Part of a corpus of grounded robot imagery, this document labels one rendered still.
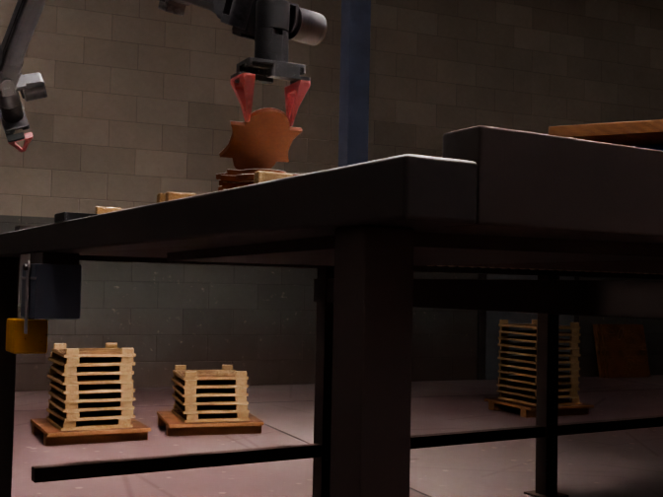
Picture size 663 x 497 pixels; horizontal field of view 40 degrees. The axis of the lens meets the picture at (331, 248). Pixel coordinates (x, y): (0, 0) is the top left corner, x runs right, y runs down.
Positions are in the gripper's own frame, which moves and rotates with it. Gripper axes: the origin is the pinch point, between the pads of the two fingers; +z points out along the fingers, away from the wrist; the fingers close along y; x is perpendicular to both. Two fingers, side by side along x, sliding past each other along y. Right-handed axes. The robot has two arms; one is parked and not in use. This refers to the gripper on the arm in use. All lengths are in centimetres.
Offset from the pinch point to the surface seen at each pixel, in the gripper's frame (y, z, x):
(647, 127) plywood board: 41, 3, -44
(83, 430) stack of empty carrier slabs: 32, 103, 312
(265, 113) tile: -1.2, -0.5, -1.6
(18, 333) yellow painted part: -28, 41, 84
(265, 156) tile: 1.8, 5.4, 5.5
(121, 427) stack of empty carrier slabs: 51, 103, 313
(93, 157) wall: 75, -59, 539
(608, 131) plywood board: 37, 4, -39
